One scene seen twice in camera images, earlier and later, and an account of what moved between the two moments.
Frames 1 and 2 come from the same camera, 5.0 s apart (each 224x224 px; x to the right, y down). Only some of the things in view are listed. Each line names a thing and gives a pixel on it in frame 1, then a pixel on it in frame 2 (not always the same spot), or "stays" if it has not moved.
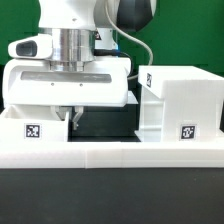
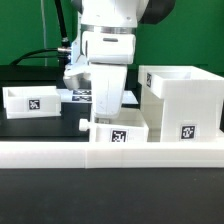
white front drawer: [26, 123] to [129, 127]
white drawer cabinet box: [180, 104] stays
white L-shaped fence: [111, 154] stays
